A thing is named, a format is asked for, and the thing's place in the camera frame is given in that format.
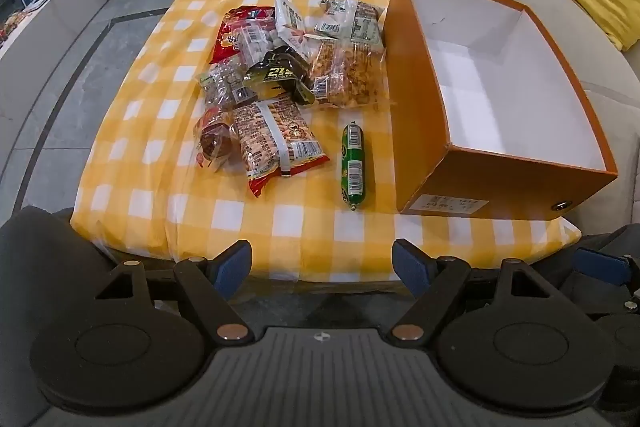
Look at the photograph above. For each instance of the orange cardboard box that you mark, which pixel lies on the orange cardboard box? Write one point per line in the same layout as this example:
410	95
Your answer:
500	72

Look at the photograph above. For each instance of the green sausage stick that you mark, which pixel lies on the green sausage stick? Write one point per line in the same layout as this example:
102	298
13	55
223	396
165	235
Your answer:
353	162

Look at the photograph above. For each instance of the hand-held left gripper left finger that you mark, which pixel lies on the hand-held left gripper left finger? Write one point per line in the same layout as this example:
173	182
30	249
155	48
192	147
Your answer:
232	269

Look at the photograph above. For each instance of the black snack packet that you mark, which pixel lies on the black snack packet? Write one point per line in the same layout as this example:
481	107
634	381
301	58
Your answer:
275	74

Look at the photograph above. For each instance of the clear pale snack packet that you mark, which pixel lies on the clear pale snack packet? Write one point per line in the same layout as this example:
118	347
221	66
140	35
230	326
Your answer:
334	14

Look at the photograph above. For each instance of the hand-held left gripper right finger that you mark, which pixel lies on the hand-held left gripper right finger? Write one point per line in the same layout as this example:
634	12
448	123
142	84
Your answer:
410	267

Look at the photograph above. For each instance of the white low cabinet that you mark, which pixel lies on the white low cabinet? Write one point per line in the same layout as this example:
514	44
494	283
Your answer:
60	12

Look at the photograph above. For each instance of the clear nut packet green label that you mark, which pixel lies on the clear nut packet green label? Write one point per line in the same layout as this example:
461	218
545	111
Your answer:
225	84

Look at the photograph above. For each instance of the clear packet of white balls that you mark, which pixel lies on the clear packet of white balls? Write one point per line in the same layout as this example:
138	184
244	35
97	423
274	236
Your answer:
256	44

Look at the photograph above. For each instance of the brown cake packet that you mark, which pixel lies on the brown cake packet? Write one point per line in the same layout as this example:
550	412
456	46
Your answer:
212	142

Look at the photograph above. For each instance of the white carrot-print packet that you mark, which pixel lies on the white carrot-print packet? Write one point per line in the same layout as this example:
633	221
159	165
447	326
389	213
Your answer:
289	17

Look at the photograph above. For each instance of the nut brittle packet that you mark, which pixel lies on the nut brittle packet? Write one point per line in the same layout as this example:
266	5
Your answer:
327	72
367	79

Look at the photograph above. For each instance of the red peanut packet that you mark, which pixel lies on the red peanut packet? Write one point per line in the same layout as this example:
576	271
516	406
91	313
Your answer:
270	142

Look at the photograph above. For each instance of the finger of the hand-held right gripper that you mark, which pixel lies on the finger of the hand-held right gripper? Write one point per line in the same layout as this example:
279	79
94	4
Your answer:
600	265

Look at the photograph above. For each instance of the red noodle snack packet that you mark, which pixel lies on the red noodle snack packet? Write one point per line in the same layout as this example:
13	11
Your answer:
225	42

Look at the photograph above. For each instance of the beige sofa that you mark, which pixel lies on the beige sofa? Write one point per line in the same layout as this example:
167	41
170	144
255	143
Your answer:
620	132

